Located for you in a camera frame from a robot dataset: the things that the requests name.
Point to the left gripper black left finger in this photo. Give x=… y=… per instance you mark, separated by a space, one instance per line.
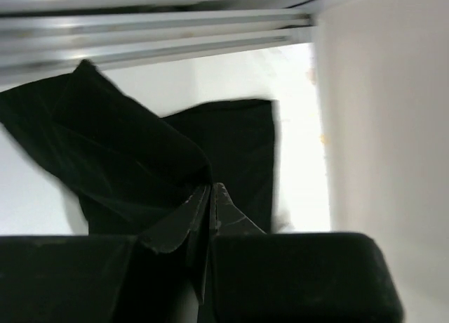
x=185 y=230

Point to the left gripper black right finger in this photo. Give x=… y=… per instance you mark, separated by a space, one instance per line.
x=226 y=219

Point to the black trousers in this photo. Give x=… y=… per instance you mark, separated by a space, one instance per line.
x=129 y=167

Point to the aluminium side rail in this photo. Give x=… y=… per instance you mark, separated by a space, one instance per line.
x=44 y=37

